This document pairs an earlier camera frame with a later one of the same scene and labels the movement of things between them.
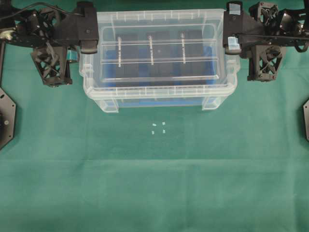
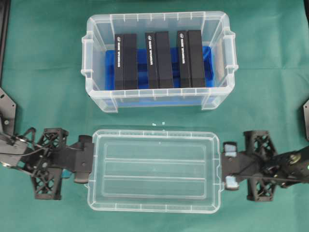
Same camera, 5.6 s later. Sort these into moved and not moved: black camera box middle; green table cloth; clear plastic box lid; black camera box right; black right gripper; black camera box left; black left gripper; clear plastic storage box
Moved: clear plastic box lid; black right gripper; black left gripper
Not moved: black camera box middle; black camera box left; black camera box right; green table cloth; clear plastic storage box
